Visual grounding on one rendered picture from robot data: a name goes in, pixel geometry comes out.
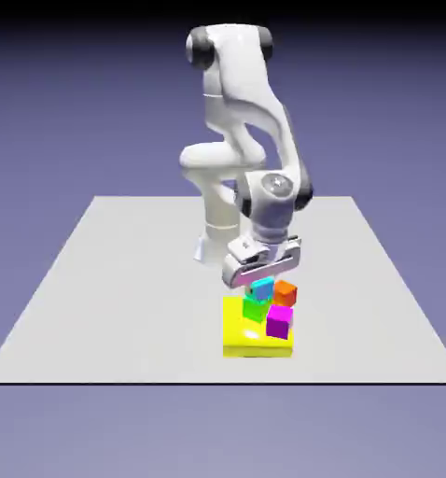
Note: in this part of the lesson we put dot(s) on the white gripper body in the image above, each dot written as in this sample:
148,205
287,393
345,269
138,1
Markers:
262,268

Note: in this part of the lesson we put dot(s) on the small cyan cube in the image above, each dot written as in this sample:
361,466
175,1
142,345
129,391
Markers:
263,288

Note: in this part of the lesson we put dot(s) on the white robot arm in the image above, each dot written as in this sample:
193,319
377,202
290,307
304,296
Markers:
241,93

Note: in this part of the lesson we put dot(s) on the small orange cube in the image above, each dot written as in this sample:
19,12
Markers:
285,292

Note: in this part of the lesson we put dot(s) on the small green cube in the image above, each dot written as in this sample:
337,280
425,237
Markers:
255,310

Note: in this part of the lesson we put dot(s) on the small magenta cube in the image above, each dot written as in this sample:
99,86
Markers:
279,322

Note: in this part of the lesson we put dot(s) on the large yellow box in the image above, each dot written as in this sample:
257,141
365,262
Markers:
245,336

